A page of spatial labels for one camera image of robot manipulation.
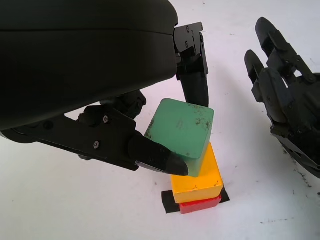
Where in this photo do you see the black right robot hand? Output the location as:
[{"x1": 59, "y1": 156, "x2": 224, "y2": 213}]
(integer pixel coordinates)
[{"x1": 244, "y1": 16, "x2": 320, "y2": 180}]

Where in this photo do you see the red cube block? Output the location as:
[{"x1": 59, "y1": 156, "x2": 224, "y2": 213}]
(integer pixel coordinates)
[{"x1": 179, "y1": 194, "x2": 223, "y2": 215}]

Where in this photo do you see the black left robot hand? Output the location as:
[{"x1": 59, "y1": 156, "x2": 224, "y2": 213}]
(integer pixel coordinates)
[{"x1": 0, "y1": 0, "x2": 210, "y2": 177}]

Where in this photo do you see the yellow cube block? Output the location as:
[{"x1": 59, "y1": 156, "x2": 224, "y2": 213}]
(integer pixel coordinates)
[{"x1": 170, "y1": 142, "x2": 224, "y2": 205}]

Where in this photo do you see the black tape strip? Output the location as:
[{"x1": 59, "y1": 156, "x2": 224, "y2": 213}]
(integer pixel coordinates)
[{"x1": 161, "y1": 186, "x2": 231, "y2": 215}]

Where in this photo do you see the green cube block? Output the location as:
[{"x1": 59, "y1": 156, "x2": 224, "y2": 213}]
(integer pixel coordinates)
[{"x1": 144, "y1": 98, "x2": 215, "y2": 179}]

